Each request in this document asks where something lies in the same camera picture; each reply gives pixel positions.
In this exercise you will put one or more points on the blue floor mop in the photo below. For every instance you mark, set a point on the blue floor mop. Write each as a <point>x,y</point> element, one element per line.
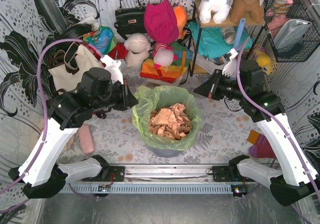
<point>239,31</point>

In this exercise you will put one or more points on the red cloth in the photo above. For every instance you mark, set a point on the red cloth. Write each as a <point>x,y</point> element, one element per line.
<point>118,52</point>

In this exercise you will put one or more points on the white sneakers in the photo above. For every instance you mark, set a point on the white sneakers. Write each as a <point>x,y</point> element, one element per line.
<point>203,65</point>

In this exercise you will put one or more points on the green trash bag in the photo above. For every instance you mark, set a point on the green trash bag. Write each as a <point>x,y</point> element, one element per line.
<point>161,97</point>

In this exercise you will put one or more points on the rainbow striped bag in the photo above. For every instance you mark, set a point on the rainbow striped bag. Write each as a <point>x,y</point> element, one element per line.
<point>172,72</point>

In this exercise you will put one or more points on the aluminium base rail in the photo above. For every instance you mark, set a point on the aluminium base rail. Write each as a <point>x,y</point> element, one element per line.
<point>165,174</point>

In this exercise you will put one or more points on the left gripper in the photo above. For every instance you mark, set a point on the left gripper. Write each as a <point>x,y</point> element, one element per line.
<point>125,94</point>

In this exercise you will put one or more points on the purple orange toy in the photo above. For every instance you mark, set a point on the purple orange toy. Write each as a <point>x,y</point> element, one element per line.
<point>261,147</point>

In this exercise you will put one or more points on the black hat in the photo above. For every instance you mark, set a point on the black hat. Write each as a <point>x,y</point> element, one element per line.
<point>76,32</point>

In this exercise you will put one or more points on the magenta cloth bag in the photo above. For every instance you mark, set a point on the magenta cloth bag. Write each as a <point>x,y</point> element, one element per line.
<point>161,23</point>

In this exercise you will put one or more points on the black wire basket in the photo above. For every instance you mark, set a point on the black wire basket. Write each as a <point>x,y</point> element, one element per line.
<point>275,18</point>

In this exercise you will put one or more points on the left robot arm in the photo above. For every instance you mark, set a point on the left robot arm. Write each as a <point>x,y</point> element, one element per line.
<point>41,175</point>

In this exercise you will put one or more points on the colourful printed bag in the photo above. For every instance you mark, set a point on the colourful printed bag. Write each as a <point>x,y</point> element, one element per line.
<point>103,39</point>

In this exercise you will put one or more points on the pink cylinder toy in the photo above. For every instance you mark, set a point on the pink cylinder toy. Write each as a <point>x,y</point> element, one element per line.
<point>86,140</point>

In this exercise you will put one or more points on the crumpled brown paper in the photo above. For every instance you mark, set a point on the crumpled brown paper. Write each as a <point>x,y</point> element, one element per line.
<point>170,122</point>

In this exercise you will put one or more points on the silver foil pouch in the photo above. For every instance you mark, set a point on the silver foil pouch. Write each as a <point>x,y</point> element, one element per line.
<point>291,32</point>

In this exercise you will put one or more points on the white pink plush doll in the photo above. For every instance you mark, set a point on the white pink plush doll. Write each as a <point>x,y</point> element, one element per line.
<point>163,55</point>

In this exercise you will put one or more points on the cream canvas tote bag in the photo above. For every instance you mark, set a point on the cream canvas tote bag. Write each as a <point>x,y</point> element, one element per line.
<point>68,80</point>

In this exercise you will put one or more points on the black leather handbag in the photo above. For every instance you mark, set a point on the black leather handbag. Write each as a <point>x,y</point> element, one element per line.
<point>130,20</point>

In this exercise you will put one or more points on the yellow plush toy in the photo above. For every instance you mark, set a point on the yellow plush toy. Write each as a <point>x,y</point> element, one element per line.
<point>263,60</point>

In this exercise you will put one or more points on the brown teddy bear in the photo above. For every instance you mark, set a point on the brown teddy bear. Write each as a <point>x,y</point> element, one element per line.
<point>253,7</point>

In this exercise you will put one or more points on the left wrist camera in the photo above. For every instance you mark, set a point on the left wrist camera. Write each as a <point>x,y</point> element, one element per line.
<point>114,68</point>

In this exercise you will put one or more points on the cream fluffy plush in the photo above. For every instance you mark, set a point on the cream fluffy plush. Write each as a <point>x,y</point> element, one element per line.
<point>138,47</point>

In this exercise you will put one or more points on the orange plush toy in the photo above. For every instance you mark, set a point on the orange plush toy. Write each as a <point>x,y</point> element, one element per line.
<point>181,17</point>

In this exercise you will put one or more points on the teal folded cloth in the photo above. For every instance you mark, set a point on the teal folded cloth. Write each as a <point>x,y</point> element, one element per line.
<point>212,43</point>

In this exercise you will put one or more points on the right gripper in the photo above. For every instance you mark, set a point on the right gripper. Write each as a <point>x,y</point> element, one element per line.
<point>213,89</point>

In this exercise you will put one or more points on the blue trash bin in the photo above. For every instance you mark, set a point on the blue trash bin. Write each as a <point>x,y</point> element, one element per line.
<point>165,153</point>

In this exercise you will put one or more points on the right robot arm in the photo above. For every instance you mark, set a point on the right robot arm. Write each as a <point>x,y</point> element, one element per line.
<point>296,178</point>

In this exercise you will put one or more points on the wooden shelf rack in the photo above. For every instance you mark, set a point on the wooden shelf rack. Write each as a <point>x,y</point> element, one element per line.
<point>228,22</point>

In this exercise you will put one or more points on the white husky plush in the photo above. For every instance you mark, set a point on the white husky plush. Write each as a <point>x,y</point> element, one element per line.
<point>215,10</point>

